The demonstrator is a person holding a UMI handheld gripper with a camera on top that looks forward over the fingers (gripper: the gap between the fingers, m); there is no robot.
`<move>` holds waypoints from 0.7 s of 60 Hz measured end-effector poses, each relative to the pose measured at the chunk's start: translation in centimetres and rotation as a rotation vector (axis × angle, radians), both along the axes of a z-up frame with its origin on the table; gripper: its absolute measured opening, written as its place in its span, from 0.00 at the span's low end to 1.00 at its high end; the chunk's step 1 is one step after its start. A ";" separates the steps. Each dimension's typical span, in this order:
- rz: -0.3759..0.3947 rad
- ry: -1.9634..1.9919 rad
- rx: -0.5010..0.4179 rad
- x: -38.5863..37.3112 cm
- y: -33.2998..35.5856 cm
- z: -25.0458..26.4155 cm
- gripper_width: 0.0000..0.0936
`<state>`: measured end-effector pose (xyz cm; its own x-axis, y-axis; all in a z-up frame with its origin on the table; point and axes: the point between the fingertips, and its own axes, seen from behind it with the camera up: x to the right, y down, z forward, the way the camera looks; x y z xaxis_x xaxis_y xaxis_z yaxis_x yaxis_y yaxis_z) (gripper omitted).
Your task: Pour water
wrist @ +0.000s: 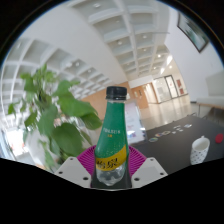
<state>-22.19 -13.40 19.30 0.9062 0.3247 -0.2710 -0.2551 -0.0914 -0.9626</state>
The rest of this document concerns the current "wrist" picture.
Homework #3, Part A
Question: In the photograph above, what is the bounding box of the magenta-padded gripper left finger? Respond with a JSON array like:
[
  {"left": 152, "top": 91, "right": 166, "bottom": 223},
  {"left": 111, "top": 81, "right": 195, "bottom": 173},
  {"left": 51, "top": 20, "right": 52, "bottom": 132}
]
[{"left": 54, "top": 144, "right": 101, "bottom": 188}]

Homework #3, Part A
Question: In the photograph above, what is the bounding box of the framed landscape picture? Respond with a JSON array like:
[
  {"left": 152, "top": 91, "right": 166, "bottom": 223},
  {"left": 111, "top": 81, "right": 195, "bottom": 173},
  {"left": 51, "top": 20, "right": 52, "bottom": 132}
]
[{"left": 176, "top": 11, "right": 211, "bottom": 54}]

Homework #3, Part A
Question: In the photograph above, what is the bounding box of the green leafy potted plant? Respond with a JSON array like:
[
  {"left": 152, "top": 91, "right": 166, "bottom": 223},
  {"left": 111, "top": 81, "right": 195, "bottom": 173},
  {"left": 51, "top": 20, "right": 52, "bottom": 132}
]
[{"left": 7, "top": 63, "right": 104, "bottom": 172}]

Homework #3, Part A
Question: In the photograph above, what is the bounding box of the white polka dot mug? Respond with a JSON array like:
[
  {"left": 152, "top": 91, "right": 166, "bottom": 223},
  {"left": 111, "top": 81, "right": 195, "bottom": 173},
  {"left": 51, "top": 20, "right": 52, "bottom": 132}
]
[{"left": 189, "top": 135, "right": 211, "bottom": 166}]

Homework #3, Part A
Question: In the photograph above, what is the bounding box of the green plastic drink bottle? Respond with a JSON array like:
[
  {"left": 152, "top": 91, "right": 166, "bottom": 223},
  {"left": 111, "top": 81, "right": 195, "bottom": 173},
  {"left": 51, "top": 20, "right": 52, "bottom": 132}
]
[{"left": 93, "top": 85, "right": 132, "bottom": 188}]

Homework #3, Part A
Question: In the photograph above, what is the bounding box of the flat round red coaster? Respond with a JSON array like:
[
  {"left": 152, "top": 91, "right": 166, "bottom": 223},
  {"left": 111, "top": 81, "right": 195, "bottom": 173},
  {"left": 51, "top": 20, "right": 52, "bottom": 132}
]
[{"left": 214, "top": 133, "right": 224, "bottom": 145}]

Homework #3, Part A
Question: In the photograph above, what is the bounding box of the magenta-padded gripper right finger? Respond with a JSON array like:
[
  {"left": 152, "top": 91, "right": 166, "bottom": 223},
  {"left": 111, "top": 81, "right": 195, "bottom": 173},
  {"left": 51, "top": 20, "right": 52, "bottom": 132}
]
[{"left": 127, "top": 145, "right": 169, "bottom": 189}]

